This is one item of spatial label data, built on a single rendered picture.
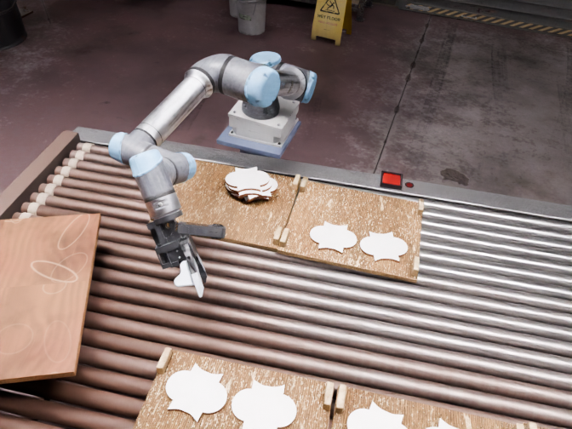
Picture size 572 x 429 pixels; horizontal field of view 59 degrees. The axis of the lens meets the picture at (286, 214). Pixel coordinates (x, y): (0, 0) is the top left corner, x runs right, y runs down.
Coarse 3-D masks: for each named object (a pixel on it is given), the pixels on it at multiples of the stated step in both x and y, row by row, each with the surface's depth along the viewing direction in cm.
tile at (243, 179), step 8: (256, 168) 170; (232, 176) 166; (240, 176) 166; (248, 176) 167; (256, 176) 167; (264, 176) 167; (232, 184) 163; (240, 184) 163; (248, 184) 164; (256, 184) 164; (264, 184) 164
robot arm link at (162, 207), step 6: (174, 192) 119; (162, 198) 116; (168, 198) 117; (174, 198) 119; (150, 204) 117; (156, 204) 117; (162, 204) 116; (168, 204) 117; (174, 204) 118; (150, 210) 118; (156, 210) 117; (162, 210) 117; (168, 210) 117; (174, 210) 118; (156, 216) 117; (162, 216) 117
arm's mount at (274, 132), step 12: (240, 108) 202; (288, 108) 206; (240, 120) 199; (252, 120) 197; (264, 120) 198; (276, 120) 199; (288, 120) 201; (240, 132) 203; (252, 132) 201; (264, 132) 199; (276, 132) 197; (288, 132) 207; (276, 144) 201
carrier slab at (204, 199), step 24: (216, 168) 179; (240, 168) 179; (192, 192) 168; (216, 192) 169; (288, 192) 170; (192, 216) 160; (216, 216) 160; (240, 216) 161; (264, 216) 161; (288, 216) 162; (240, 240) 153; (264, 240) 153
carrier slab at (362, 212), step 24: (312, 192) 171; (336, 192) 172; (360, 192) 172; (312, 216) 162; (336, 216) 163; (360, 216) 163; (384, 216) 164; (408, 216) 165; (288, 240) 154; (360, 240) 155; (408, 240) 156; (336, 264) 148; (360, 264) 148; (384, 264) 148; (408, 264) 149
